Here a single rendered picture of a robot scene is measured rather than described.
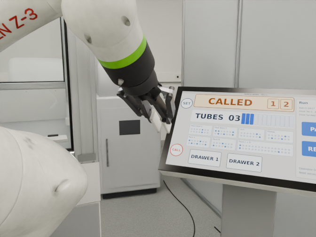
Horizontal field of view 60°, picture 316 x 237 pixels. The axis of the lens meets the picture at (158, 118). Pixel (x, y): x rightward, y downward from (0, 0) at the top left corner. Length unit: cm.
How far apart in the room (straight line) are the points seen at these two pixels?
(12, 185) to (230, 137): 64
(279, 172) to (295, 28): 108
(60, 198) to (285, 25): 160
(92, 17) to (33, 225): 27
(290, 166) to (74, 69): 69
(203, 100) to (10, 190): 71
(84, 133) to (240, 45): 145
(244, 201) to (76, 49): 71
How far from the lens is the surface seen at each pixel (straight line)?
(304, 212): 177
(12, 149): 33
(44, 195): 35
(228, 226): 98
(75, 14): 41
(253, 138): 83
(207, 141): 84
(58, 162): 38
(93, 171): 98
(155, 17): 437
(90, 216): 105
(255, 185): 80
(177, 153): 84
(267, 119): 87
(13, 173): 32
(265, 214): 95
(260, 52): 193
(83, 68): 91
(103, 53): 45
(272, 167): 80
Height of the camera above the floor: 126
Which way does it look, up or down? 10 degrees down
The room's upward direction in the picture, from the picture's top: straight up
